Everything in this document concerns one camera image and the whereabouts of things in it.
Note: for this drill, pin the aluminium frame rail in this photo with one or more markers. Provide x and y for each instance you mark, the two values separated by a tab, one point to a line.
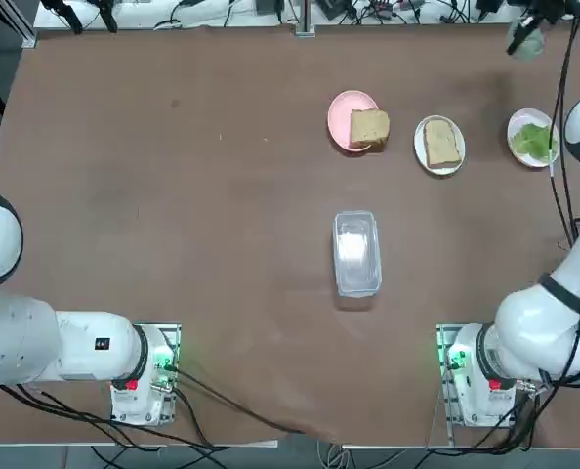
28	38

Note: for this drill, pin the upright mounting post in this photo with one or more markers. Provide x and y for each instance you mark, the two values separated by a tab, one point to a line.
304	10

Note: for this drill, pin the clear plastic container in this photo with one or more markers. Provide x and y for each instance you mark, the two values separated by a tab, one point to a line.
357	254

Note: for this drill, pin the green lettuce leaf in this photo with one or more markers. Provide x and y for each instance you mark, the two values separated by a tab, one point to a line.
531	139

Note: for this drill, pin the white round plate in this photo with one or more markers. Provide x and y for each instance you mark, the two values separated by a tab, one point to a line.
419	146
524	117

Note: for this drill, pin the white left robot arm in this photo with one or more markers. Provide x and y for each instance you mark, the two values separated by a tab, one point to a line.
26	337

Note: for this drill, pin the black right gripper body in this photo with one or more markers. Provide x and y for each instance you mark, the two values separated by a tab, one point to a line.
549	9

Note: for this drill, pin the silver edge bracket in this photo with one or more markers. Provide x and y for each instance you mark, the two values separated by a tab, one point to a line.
304	29

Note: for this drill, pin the pale green bowl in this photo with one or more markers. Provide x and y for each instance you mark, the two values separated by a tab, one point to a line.
534	46

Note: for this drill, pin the pink plate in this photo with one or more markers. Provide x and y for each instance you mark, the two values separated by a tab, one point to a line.
341	117

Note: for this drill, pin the brown bread slice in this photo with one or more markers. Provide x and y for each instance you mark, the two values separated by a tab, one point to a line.
368	128
441	144

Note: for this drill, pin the black tripod leg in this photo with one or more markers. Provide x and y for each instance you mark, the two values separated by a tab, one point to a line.
108	17
70	17

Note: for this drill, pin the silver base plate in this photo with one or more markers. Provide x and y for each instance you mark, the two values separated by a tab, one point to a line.
175	337
441	342

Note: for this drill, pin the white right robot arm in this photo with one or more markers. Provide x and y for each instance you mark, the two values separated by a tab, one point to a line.
529	332

